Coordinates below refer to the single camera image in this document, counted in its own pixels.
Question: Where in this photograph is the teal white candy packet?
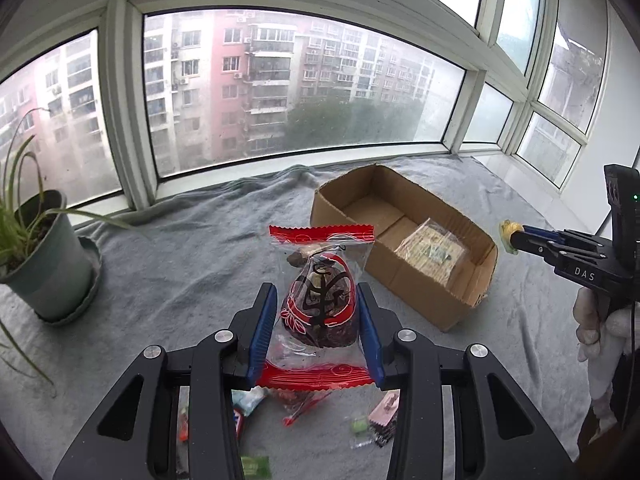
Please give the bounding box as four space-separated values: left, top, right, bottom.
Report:
232 386 266 416

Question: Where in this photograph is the small clear green candy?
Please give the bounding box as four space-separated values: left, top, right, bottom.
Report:
349 415 373 448

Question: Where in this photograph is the grey blanket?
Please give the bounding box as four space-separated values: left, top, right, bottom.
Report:
0 155 608 480

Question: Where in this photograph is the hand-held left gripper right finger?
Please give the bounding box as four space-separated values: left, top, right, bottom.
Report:
356 282 576 480

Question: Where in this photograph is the green candy packet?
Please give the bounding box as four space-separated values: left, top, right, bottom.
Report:
241 455 272 479

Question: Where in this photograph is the person's right hand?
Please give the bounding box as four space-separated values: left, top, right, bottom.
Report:
573 285 635 401

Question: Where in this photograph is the cardboard box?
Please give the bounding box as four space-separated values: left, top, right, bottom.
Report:
310 164 499 332

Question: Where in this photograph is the pink snack packet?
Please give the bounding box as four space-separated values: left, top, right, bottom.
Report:
367 392 401 428

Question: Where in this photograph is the yellow candy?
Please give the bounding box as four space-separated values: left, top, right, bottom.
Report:
498 219 525 253

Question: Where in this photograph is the small red clear snack packet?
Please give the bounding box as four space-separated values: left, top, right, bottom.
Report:
272 387 333 428

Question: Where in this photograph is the green pot saucer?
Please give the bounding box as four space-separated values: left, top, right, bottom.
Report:
30 235 103 327

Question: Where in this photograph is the clear cracker packet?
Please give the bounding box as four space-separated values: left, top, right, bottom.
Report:
392 218 468 278

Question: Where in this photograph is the large red date snack packet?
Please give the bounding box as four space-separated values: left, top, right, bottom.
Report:
265 224 377 391

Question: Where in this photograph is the green plastic plant pot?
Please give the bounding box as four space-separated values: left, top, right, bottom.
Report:
0 190 96 321

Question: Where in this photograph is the dark zigzag-edged snack packet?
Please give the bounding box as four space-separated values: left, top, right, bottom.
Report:
372 422 396 448

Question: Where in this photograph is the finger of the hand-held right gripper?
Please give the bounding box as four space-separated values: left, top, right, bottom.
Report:
511 236 571 275
520 225 603 252

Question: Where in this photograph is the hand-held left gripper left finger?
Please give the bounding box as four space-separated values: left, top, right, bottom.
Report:
52 282 279 480

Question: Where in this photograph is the spider plant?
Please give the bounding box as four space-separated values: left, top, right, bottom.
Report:
0 107 151 396

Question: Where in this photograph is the white window frame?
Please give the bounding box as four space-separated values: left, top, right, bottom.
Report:
0 0 640 211

